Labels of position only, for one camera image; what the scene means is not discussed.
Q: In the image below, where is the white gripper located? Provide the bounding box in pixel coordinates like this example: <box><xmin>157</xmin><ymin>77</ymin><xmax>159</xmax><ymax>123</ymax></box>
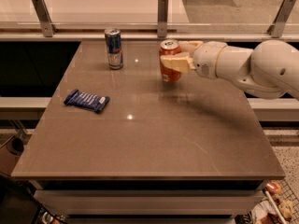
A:
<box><xmin>160</xmin><ymin>41</ymin><xmax>227</xmax><ymax>79</ymax></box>

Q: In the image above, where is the red coke can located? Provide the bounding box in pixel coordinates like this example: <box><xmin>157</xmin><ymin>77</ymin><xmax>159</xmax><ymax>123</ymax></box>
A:
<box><xmin>159</xmin><ymin>39</ymin><xmax>181</xmax><ymax>82</ymax></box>

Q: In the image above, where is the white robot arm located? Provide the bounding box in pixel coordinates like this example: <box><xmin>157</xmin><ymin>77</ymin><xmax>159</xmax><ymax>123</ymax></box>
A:
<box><xmin>160</xmin><ymin>40</ymin><xmax>299</xmax><ymax>100</ymax></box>

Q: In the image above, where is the blue red bull can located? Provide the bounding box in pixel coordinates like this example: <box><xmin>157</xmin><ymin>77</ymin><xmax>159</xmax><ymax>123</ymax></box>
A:
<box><xmin>105</xmin><ymin>28</ymin><xmax>123</xmax><ymax>70</ymax></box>

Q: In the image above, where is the blue rxbar blueberry wrapper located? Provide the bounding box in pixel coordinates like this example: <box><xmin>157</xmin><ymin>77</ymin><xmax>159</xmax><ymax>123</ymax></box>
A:
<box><xmin>64</xmin><ymin>89</ymin><xmax>110</xmax><ymax>113</ymax></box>

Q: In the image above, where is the dark round stool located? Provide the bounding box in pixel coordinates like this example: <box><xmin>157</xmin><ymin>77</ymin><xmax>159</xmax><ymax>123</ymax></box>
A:
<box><xmin>7</xmin><ymin>137</ymin><xmax>24</xmax><ymax>156</ymax></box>

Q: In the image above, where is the middle metal railing bracket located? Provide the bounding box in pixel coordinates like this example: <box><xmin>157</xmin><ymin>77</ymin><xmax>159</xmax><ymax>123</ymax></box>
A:
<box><xmin>157</xmin><ymin>0</ymin><xmax>169</xmax><ymax>37</ymax></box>

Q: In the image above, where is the metal railing bracket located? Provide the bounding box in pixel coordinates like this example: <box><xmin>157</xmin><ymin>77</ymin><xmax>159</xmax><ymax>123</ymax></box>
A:
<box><xmin>157</xmin><ymin>0</ymin><xmax>169</xmax><ymax>37</ymax></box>
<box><xmin>31</xmin><ymin>0</ymin><xmax>56</xmax><ymax>37</ymax></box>
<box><xmin>267</xmin><ymin>0</ymin><xmax>297</xmax><ymax>38</ymax></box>

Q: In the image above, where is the right metal railing bracket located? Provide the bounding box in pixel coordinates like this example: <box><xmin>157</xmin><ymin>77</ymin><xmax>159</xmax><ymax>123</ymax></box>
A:
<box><xmin>267</xmin><ymin>0</ymin><xmax>297</xmax><ymax>38</ymax></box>

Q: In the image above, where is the left metal railing bracket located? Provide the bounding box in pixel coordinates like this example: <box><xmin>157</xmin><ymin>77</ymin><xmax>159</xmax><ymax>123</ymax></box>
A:
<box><xmin>31</xmin><ymin>0</ymin><xmax>56</xmax><ymax>37</ymax></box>

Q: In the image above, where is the wire basket with snacks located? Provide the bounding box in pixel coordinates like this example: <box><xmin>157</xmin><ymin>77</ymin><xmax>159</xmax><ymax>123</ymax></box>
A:
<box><xmin>248</xmin><ymin>180</ymin><xmax>299</xmax><ymax>224</ymax></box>

